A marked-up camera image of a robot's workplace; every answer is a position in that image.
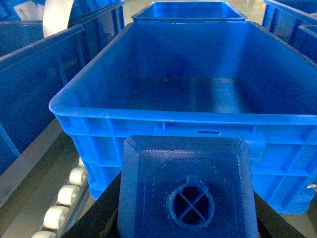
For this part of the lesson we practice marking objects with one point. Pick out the blue bin middle rear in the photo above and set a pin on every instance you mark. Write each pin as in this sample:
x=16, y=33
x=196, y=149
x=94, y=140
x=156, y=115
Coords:
x=188, y=11

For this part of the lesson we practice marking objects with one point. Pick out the blue bin right front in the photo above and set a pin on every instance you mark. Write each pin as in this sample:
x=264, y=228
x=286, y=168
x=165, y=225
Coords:
x=294, y=22

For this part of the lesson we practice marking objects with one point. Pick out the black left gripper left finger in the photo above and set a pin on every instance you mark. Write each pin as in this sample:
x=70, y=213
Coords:
x=100, y=221

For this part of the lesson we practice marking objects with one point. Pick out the steel shelf rack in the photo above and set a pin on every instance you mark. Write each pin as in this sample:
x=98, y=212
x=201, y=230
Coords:
x=30, y=186

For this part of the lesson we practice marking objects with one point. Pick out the blue bin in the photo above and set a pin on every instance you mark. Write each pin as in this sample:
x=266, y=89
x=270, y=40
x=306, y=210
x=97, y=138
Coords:
x=294, y=22
x=34, y=68
x=201, y=79
x=188, y=11

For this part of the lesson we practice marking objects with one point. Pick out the blue rectangular block part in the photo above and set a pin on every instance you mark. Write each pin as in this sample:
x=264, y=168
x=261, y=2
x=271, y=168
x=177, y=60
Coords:
x=186, y=187

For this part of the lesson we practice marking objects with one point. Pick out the blue bin left front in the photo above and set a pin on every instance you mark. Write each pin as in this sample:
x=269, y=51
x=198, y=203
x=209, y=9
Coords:
x=34, y=68

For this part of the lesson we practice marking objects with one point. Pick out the blue bin middle front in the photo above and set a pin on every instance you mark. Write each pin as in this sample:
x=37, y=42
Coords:
x=201, y=79

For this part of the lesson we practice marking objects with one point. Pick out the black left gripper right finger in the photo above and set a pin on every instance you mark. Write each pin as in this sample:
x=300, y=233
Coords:
x=271, y=224

